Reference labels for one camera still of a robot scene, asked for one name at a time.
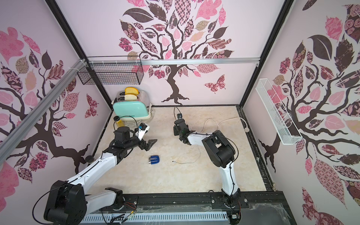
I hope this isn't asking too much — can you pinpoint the white USB charging cable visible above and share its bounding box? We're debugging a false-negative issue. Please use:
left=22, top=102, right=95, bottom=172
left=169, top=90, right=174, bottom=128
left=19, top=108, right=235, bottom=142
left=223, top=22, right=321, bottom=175
left=172, top=146, right=202, bottom=165

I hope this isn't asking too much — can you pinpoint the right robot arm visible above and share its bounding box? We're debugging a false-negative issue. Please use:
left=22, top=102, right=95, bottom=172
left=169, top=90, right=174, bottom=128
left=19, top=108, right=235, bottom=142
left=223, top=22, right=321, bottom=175
left=173, top=119, right=241, bottom=208

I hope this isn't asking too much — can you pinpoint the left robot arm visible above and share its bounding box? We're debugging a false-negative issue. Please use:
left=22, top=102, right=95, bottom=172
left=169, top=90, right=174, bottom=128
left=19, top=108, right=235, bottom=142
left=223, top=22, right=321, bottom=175
left=44, top=123, right=156, bottom=225

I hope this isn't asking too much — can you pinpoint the blue electric shaver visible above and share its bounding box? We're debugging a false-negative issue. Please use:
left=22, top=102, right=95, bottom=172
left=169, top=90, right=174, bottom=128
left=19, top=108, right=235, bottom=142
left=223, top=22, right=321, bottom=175
left=149, top=155, right=160, bottom=165

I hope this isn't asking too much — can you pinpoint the yellow bottle black cap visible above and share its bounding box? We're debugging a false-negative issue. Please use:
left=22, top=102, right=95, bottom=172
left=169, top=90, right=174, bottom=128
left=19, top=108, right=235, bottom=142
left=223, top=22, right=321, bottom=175
left=113, top=116, right=124, bottom=127

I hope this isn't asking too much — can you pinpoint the mint green toaster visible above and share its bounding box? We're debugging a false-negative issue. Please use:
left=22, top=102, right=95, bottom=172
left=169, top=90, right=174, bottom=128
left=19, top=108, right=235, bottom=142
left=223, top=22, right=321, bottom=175
left=112, top=90, right=152, bottom=121

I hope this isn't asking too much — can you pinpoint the pale toast slice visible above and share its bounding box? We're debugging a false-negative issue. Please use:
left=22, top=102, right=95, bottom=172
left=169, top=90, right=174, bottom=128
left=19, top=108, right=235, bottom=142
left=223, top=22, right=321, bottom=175
left=124, top=94, right=138, bottom=101

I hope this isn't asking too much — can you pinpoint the yellow toast slice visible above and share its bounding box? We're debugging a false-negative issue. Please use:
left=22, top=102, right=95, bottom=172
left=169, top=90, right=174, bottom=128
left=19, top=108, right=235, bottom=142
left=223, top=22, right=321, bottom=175
left=125, top=87, right=139, bottom=95

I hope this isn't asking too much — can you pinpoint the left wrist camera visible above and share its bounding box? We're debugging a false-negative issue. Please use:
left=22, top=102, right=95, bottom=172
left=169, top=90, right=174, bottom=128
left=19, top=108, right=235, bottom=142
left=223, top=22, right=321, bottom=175
left=136, top=123, right=150, bottom=141

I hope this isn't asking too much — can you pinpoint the toaster white cord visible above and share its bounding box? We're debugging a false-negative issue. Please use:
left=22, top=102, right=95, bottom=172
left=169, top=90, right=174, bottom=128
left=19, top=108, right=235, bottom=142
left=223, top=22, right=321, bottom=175
left=124, top=108, right=155, bottom=128

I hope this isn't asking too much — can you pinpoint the power strip white cord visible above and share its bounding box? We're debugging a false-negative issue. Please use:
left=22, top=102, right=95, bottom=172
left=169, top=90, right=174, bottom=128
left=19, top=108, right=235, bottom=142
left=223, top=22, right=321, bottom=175
left=191, top=116, right=250, bottom=137

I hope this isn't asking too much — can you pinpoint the black wire basket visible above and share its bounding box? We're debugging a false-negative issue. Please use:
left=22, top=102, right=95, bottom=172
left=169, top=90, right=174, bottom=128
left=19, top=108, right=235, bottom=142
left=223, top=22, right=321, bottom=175
left=77, top=54, right=145, bottom=85

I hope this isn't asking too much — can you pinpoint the white slotted cable duct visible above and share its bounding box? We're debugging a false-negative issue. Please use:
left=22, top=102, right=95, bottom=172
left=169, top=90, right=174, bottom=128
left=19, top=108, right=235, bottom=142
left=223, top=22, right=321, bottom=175
left=81, top=211, right=228, bottom=225

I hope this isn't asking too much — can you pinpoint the back aluminium frame bar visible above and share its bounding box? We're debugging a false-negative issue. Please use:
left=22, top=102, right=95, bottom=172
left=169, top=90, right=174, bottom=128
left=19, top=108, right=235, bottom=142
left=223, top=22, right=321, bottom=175
left=89, top=58, right=260, bottom=65

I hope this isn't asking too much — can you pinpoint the aluminium frame bar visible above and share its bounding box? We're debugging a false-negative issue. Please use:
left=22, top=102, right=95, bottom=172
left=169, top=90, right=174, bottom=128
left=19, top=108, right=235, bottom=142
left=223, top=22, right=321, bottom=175
left=89, top=58, right=260, bottom=65
left=1, top=59, right=85, bottom=163

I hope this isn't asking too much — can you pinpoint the white wire shelf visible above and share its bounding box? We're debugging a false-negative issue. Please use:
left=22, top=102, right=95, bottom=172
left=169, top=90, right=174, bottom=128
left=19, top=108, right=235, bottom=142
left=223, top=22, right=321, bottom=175
left=256, top=78, right=303, bottom=145

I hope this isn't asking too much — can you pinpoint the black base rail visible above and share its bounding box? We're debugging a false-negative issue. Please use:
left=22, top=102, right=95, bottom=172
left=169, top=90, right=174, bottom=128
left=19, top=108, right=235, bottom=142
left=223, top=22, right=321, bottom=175
left=53, top=191, right=297, bottom=225

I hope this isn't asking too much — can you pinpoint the left aluminium frame bar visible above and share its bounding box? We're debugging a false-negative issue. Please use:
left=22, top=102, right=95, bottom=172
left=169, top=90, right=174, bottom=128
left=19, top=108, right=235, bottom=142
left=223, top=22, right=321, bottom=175
left=1, top=59, right=85, bottom=163

